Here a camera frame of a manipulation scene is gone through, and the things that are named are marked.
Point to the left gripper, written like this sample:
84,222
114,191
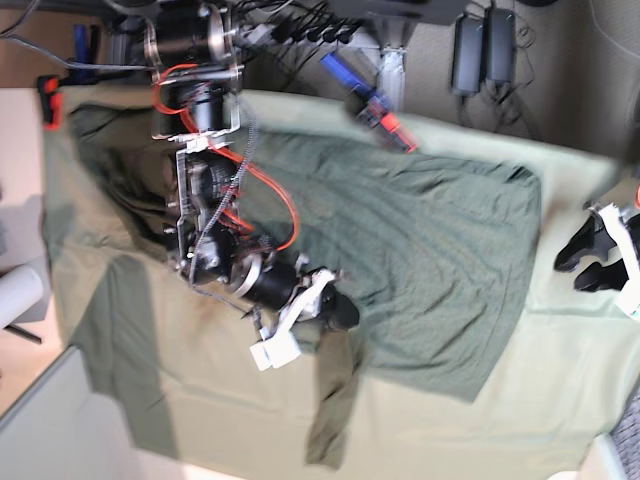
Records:
596,237

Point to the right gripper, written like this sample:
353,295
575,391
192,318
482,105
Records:
283,294

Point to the green long-sleeve T-shirt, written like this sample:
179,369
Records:
439,254

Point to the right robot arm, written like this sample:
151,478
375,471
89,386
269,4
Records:
192,46

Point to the light green table cloth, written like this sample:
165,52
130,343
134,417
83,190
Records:
566,374

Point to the blue orange bar clamp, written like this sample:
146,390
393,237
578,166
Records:
368,107

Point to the black power adapter brick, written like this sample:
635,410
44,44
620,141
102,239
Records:
467,65

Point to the aluminium table leg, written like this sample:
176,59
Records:
394,36

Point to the white foam board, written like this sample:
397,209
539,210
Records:
60,428

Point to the white paper roll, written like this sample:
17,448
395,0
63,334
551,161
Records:
21,292

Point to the red black corner clamp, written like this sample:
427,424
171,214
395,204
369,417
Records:
50,98

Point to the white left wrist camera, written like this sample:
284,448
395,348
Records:
628,302

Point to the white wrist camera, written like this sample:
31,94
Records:
628,302
275,352

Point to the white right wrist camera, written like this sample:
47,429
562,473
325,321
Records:
275,352

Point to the blue handled clamp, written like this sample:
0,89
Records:
87,41

